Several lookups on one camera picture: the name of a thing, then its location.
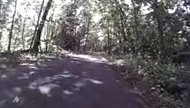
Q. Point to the grey dirt forest path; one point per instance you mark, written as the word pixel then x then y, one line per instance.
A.
pixel 76 88

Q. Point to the wood of trees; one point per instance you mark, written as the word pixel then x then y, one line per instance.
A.
pixel 119 22

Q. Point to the green undergrowth verge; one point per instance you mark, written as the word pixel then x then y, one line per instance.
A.
pixel 160 83

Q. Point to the leafy grass verge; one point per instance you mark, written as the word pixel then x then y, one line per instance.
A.
pixel 12 57

